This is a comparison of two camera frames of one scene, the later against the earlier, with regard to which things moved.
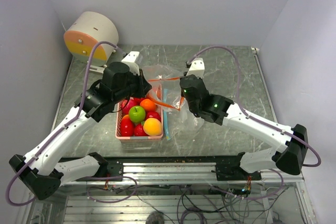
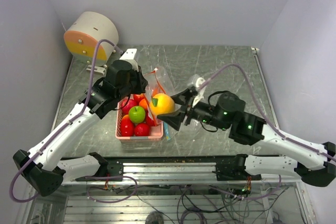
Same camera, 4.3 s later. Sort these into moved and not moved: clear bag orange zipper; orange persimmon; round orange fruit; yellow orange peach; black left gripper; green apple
Moved: yellow orange peach; clear bag orange zipper
Not moved: green apple; black left gripper; orange persimmon; round orange fruit
